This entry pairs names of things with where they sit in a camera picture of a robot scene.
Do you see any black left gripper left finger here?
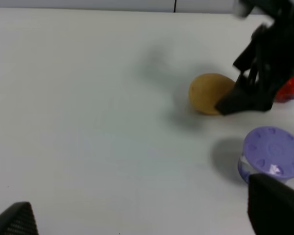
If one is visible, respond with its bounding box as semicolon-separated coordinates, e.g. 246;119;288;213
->
0;202;39;235

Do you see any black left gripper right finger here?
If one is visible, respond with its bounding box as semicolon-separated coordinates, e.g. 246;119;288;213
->
247;174;294;235

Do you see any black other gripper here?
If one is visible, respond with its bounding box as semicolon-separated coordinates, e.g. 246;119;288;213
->
215;0;294;116

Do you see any brown potato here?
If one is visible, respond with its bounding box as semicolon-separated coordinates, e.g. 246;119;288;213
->
189;73;235;116

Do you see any rainbow bumpy ball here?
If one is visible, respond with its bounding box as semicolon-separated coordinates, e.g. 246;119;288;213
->
275;76;294;103

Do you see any purple lidded jar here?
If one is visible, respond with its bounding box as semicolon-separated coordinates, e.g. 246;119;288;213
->
238;126;294;183

